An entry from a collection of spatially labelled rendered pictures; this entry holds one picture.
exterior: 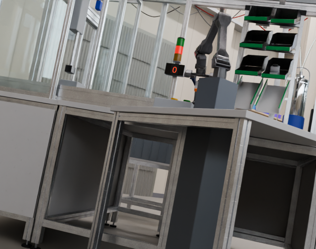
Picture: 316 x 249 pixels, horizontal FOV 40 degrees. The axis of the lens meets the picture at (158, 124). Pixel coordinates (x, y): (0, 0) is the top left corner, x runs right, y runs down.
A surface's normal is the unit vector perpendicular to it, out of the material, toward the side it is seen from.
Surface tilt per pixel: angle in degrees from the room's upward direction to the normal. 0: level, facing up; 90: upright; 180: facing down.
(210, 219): 90
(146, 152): 90
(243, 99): 45
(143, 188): 90
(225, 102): 90
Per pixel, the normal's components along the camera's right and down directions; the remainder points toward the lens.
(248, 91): -0.14, -0.80
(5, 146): -0.22, -0.13
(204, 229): 0.64, 0.05
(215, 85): -0.75, -0.20
